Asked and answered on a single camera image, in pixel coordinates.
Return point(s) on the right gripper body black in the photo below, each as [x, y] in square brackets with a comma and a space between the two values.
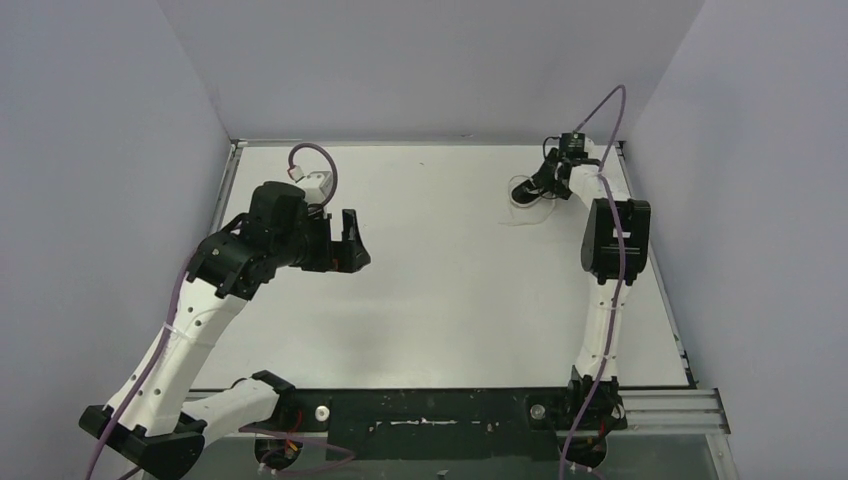
[561, 193]

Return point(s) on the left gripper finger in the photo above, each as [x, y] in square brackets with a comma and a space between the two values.
[338, 252]
[353, 254]

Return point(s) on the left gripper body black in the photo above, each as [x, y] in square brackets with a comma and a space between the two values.
[334, 243]

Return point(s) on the black white canvas sneaker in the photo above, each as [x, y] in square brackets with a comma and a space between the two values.
[527, 191]

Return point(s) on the white shoelace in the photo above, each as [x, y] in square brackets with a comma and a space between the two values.
[531, 214]

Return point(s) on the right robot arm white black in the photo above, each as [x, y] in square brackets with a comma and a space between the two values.
[613, 253]

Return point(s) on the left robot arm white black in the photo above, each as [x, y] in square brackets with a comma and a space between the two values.
[211, 291]

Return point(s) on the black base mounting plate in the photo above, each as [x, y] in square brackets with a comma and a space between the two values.
[443, 424]

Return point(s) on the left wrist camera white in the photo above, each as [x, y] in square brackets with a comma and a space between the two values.
[317, 186]

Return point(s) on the aluminium frame rail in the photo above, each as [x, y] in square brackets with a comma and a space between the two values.
[676, 409]

